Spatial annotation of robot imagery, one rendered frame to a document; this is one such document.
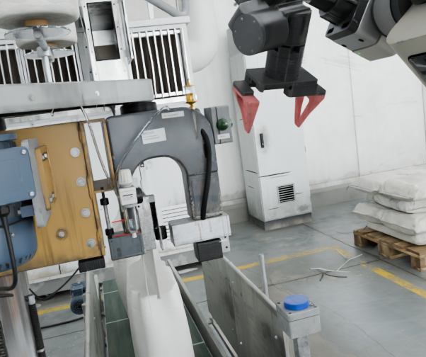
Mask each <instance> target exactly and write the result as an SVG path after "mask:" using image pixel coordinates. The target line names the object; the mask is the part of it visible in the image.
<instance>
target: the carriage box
mask: <svg viewBox="0 0 426 357"><path fill-rule="evenodd" d="M81 121H82V120H80V121H74V122H68V123H58V124H53V125H43V126H37V127H27V128H21V129H15V130H6V131H1V132H0V134H4V133H10V132H15V133H16V136H17V140H12V141H13V142H16V146H17V147H21V140H27V139H32V138H37V139H38V144H39V146H43V145H46V146H48V150H49V155H50V162H51V166H52V174H53V177H54V184H55V188H56V193H57V199H56V202H55V204H54V206H53V208H52V210H51V215H50V218H49V220H48V221H47V224H46V226H45V227H41V228H38V226H37V223H36V219H35V216H33V219H34V223H35V231H36V235H37V240H38V249H37V251H36V253H35V256H34V257H33V258H32V259H31V260H29V262H27V263H25V264H23V265H21V266H19V267H16V268H17V273H19V272H23V271H29V270H33V269H37V268H44V267H48V266H54V265H58V264H65V263H69V262H72V261H78V260H82V259H89V258H93V257H97V256H102V255H103V256H105V244H104V238H103V228H102V224H101V220H100V213H99V208H98V200H97V196H96V193H94V180H93V172H92V168H91V160H90V156H89V151H88V143H87V139H86V131H85V127H84V124H83V123H81ZM12 273H13V272H12V269H11V270H8V271H4V272H1V273H0V276H5V275H8V274H12Z"/></svg>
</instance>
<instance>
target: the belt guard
mask: <svg viewBox="0 0 426 357"><path fill-rule="evenodd" d="M153 100H154V92H153V87H152V82H151V79H121V80H102V81H66V82H48V83H29V84H0V118H8V117H15V116H22V115H34V114H41V113H51V112H52V109H56V111H55V112H60V111H72V110H79V109H80V108H79V106H82V107H83V108H84V109H86V108H96V105H97V108H98V107H104V104H105V106H117V105H123V106H124V105H129V104H133V103H144V102H152V101H153Z"/></svg>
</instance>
